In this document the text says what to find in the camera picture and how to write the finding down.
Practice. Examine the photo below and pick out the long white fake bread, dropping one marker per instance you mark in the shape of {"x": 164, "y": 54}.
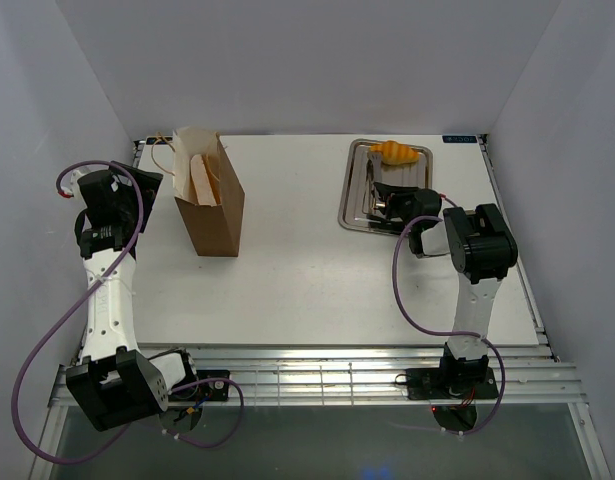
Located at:
{"x": 205, "y": 182}

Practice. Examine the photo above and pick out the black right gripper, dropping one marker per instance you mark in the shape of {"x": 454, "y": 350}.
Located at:
{"x": 392, "y": 196}

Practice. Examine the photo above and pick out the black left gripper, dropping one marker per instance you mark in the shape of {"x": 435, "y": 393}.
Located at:
{"x": 150, "y": 182}

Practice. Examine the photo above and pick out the brown paper bag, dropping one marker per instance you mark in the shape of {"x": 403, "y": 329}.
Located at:
{"x": 213, "y": 231}

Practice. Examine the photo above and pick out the metal baking tray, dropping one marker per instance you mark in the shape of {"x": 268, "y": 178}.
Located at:
{"x": 353, "y": 213}

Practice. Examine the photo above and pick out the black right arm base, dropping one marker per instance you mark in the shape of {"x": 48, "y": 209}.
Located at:
{"x": 430, "y": 384}

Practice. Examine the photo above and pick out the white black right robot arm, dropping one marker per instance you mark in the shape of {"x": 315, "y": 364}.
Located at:
{"x": 482, "y": 250}

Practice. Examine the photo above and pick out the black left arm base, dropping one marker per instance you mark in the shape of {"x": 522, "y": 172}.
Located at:
{"x": 216, "y": 390}

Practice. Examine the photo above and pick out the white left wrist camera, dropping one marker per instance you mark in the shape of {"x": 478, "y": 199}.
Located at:
{"x": 71, "y": 190}

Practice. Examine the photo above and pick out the striped croissant fake bread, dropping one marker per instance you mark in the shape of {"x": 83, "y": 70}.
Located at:
{"x": 392, "y": 153}

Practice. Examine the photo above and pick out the metal tongs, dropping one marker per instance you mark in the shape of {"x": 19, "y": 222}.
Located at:
{"x": 373, "y": 177}

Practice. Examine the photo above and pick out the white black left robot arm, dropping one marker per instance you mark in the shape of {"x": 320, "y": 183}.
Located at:
{"x": 113, "y": 382}

